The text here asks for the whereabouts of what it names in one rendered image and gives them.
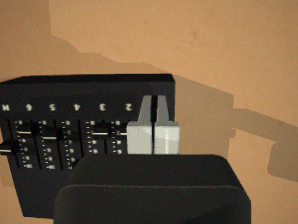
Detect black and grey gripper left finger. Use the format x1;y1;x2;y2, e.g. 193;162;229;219
127;96;155;154

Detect black lighting desk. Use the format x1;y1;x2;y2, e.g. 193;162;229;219
0;74;175;219

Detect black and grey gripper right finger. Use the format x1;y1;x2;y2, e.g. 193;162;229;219
154;96;180;154

